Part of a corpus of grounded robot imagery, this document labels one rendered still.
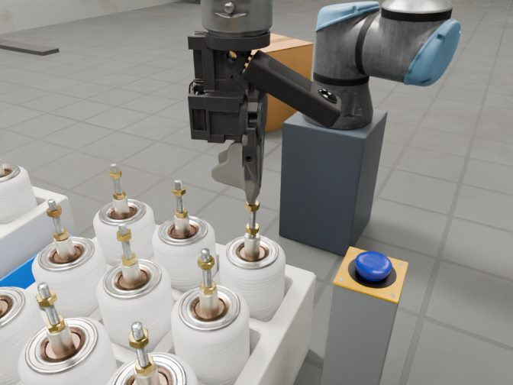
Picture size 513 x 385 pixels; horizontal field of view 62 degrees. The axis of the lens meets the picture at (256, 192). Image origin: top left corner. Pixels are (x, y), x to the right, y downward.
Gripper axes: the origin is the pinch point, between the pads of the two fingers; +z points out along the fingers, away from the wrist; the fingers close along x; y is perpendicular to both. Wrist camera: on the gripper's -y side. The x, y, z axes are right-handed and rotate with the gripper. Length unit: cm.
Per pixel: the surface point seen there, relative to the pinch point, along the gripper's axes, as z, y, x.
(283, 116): 31, 4, -108
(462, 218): 35, -48, -52
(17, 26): 32, 228, -278
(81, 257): 9.8, 24.1, 4.8
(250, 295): 13.8, 0.2, 4.7
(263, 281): 11.5, -1.6, 4.2
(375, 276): 2.7, -14.6, 11.3
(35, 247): 23, 45, -12
